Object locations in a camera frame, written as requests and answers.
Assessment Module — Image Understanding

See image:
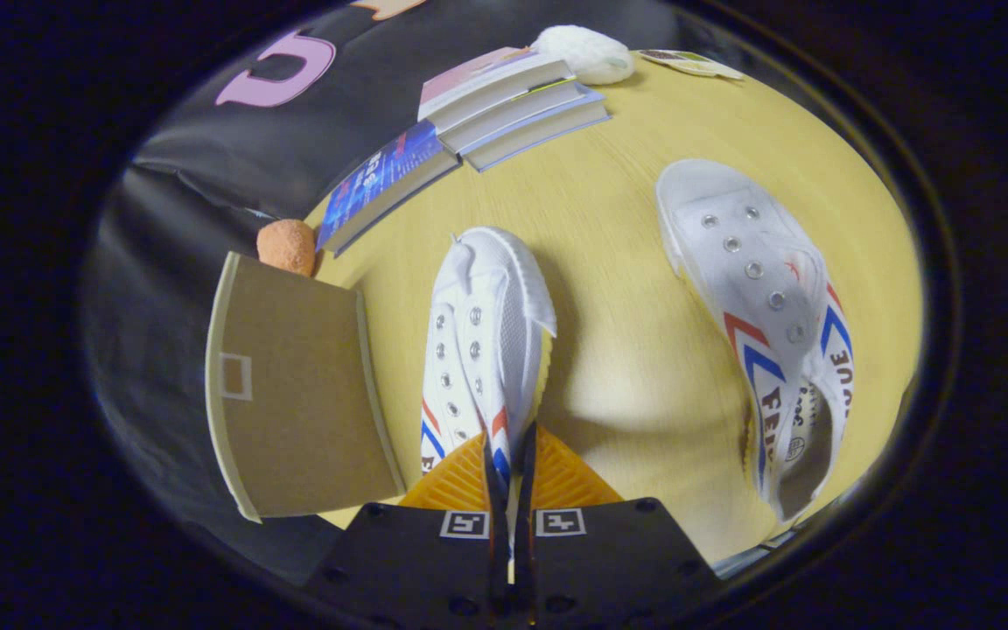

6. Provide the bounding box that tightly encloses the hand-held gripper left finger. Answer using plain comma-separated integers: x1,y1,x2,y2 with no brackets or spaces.
304,424,512,630

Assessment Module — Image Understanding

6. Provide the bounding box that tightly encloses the pale blue cover book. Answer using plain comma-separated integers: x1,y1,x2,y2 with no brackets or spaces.
463,99,612,172

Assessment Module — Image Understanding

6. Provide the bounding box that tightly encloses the orange round plush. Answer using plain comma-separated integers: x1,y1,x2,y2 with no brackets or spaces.
256,219,318,278

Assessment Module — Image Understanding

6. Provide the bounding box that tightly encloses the small flat printed packet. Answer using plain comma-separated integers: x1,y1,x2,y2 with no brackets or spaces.
639,49,746,82

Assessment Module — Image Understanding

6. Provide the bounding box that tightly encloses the white cover book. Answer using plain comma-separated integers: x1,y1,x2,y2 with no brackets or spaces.
437,77,606,156

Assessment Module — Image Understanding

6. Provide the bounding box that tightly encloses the white canvas shoe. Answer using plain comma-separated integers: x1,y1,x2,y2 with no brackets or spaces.
655,157,855,526
419,226,558,583

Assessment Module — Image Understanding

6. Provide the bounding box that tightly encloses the beige fabric storage box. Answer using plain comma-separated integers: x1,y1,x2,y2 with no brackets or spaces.
205,252,407,524

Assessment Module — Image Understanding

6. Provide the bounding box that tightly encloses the white fluffy plush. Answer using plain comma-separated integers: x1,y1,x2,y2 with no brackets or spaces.
529,24,636,86

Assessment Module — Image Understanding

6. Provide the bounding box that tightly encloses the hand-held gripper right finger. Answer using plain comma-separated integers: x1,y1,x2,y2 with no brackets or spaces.
517,423,724,630

